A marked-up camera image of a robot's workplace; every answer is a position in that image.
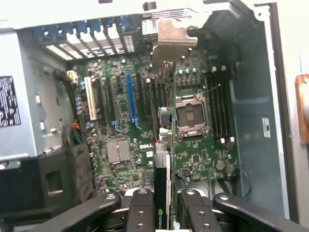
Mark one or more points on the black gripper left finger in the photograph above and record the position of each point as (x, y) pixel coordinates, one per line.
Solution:
(141, 212)

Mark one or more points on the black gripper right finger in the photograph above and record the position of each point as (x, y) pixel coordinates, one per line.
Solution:
(195, 212)

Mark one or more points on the silver coin cell battery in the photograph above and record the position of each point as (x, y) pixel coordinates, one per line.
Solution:
(219, 165)

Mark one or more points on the silver chipset heatsink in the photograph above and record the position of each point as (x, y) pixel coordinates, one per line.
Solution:
(118, 152)

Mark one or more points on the CPU socket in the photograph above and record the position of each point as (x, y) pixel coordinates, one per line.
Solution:
(190, 113)

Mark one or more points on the RAM slot with white latches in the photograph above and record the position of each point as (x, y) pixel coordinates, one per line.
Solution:
(227, 106)
(217, 106)

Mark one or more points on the black open PC case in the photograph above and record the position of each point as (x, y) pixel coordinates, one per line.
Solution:
(256, 120)

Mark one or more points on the green motherboard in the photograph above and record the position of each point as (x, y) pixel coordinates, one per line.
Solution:
(122, 101)

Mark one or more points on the black expansion slot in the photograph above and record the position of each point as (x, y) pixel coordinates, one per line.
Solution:
(102, 101)
(141, 96)

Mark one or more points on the blue expansion slot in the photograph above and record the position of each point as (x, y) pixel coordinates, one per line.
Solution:
(131, 96)

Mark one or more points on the white expansion slot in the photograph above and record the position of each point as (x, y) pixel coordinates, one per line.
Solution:
(91, 99)

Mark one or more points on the socket locking lever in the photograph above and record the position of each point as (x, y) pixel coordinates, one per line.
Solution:
(212, 88)

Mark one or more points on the grey power supply with label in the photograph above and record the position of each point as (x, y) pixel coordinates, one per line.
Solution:
(31, 84)

